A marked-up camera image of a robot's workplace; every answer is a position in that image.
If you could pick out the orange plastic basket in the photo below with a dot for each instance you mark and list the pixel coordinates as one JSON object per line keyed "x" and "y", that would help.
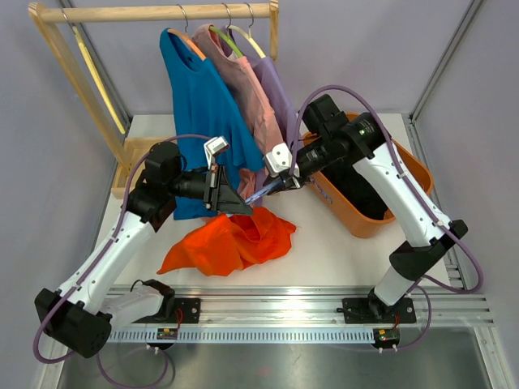
{"x": 358, "y": 224}

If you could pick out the orange t shirt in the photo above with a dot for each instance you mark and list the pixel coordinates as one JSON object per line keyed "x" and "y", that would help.
{"x": 231, "y": 243}

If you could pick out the pink t shirt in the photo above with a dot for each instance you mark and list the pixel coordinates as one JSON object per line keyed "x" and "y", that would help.
{"x": 244, "y": 86}

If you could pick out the black t shirt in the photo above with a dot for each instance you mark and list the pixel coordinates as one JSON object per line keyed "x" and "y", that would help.
{"x": 356, "y": 189}

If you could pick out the purple t shirt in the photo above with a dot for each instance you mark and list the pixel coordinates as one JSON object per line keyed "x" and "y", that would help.
{"x": 269, "y": 79}

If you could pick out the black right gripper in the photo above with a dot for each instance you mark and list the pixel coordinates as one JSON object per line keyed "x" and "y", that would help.
{"x": 294, "y": 182}

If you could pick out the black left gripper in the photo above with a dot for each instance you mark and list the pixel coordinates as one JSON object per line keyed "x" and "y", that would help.
{"x": 220, "y": 195}

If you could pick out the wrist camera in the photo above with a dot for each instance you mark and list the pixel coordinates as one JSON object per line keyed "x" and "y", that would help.
{"x": 213, "y": 148}
{"x": 278, "y": 162}

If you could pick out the light blue hanger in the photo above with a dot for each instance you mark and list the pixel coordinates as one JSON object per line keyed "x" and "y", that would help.
{"x": 256, "y": 196}

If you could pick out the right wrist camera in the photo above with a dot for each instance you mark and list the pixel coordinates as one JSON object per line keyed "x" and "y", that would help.
{"x": 278, "y": 162}

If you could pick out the wooden clothes rack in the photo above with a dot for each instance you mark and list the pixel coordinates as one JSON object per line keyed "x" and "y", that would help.
{"x": 47, "y": 21}

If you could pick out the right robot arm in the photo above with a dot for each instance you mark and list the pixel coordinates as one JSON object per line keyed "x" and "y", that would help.
{"x": 365, "y": 146}

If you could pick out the green hanger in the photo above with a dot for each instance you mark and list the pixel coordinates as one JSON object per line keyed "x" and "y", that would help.
{"x": 226, "y": 36}

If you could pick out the orange tan hanger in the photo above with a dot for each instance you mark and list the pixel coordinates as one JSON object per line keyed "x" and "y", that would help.
{"x": 183, "y": 36}

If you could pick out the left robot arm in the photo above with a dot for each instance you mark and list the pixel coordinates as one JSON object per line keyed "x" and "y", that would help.
{"x": 78, "y": 314}

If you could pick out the blue t shirt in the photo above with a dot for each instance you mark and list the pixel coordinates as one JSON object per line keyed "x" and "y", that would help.
{"x": 203, "y": 105}

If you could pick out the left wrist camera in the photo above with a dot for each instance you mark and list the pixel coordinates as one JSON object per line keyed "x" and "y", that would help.
{"x": 213, "y": 148}

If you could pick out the cream hanger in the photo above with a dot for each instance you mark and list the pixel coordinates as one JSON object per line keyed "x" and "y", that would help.
{"x": 247, "y": 35}

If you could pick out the yellow hanger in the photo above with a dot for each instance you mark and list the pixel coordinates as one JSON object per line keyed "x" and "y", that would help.
{"x": 95, "y": 74}

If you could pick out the aluminium frame rail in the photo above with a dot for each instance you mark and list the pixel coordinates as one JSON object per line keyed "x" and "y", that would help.
{"x": 297, "y": 333}

